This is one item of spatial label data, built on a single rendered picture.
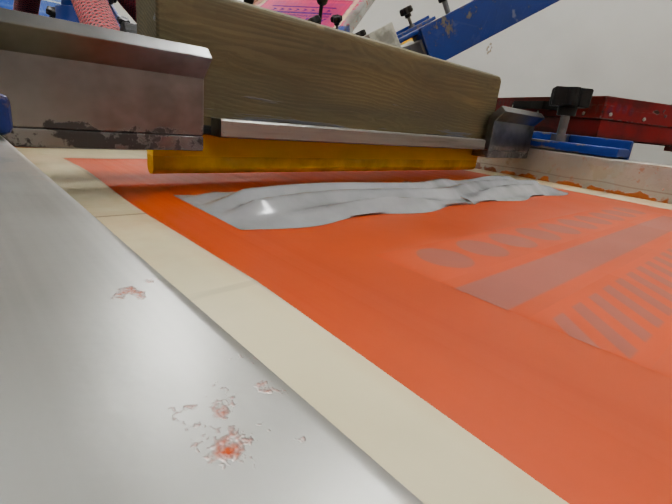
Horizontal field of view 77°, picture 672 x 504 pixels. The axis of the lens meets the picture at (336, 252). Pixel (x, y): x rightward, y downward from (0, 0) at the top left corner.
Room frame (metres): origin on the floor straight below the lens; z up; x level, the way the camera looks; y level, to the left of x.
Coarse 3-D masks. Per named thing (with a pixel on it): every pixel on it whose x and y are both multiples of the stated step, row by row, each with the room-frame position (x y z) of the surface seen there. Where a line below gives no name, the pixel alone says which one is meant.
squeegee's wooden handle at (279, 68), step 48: (144, 0) 0.25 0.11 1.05; (192, 0) 0.25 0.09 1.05; (240, 48) 0.27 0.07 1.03; (288, 48) 0.29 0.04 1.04; (336, 48) 0.32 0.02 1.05; (384, 48) 0.35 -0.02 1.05; (240, 96) 0.27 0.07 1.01; (288, 96) 0.29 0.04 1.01; (336, 96) 0.32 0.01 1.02; (384, 96) 0.36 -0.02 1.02; (432, 96) 0.40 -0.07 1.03; (480, 96) 0.46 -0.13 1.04
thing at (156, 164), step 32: (160, 160) 0.24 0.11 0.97; (192, 160) 0.26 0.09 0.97; (224, 160) 0.27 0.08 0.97; (256, 160) 0.29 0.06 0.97; (288, 160) 0.31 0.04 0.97; (320, 160) 0.33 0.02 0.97; (352, 160) 0.35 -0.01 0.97; (384, 160) 0.38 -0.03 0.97; (416, 160) 0.41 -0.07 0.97; (448, 160) 0.45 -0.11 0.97
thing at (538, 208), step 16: (368, 176) 0.38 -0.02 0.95; (384, 176) 0.39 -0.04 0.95; (400, 176) 0.40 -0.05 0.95; (416, 176) 0.41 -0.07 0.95; (432, 176) 0.43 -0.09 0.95; (448, 176) 0.44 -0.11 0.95; (464, 176) 0.46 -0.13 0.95; (480, 176) 0.48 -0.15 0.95; (576, 192) 0.43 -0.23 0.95; (496, 208) 0.29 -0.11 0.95; (512, 208) 0.29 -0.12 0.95; (528, 208) 0.30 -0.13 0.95; (544, 208) 0.31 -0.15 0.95; (560, 208) 0.32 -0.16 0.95; (576, 208) 0.33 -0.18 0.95; (592, 208) 0.33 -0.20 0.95; (640, 208) 0.37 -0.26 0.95; (656, 208) 0.38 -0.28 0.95
